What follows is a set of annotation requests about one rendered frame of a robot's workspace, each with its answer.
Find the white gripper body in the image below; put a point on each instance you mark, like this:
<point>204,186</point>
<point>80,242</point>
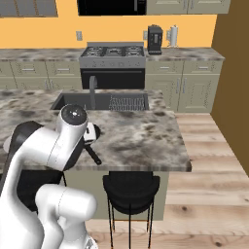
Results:
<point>90,132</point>

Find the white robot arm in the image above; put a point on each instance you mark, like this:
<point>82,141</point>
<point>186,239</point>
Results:
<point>30,152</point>

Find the black frying pan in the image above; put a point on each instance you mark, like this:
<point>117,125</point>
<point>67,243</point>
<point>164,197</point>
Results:
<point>94,157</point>

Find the white plate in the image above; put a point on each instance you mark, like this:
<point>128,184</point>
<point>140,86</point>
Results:
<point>6,145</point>

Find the dark grey sink basin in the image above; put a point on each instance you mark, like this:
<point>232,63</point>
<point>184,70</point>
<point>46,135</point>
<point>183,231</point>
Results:
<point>74,100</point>

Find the dark grey tap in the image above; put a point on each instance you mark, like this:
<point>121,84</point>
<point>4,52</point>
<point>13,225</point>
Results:
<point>92,90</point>

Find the grey-green island base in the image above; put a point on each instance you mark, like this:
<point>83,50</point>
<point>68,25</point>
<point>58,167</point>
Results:
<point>87,191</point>

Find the black bar stool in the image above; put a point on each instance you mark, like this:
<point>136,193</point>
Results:
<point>131,191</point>
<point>48,181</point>

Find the grey stove with oven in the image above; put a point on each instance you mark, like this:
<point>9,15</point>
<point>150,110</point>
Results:
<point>112,64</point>

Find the grey-green base cupboards with drawers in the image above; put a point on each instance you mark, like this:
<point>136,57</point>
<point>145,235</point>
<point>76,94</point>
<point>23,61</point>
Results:
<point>39,76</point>
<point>191,86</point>

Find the black coffee machine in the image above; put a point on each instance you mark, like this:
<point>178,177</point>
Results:
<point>154,40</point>

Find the black microwave oven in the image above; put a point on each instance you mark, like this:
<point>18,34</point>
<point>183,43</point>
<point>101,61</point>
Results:
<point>110,7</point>

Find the grey wall socket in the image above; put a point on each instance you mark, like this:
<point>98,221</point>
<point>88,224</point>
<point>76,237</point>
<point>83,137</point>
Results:
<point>145,35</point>
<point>79,35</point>

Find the grey-green wall cupboards with glass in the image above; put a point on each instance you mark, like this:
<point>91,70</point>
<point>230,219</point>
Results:
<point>27,8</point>

